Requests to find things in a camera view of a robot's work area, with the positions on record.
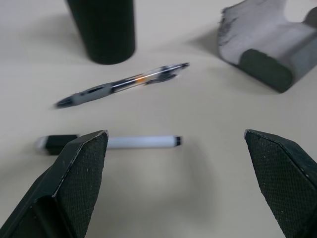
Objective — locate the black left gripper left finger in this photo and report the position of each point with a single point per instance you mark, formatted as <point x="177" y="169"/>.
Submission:
<point x="74" y="188"/>

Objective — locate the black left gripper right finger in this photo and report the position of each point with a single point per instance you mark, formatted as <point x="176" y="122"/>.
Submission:
<point x="287" y="183"/>

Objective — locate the white marker with black cap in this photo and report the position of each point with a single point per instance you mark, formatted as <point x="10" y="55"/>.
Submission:
<point x="148" y="141"/>

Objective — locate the clear black gel pen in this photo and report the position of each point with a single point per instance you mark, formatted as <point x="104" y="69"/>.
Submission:
<point x="99" y="90"/>

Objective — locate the grey felt glasses case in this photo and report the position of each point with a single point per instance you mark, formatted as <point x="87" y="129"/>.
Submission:
<point x="267" y="37"/>

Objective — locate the black cylindrical pen holder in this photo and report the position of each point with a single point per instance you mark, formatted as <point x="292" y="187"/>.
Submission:
<point x="106" y="29"/>

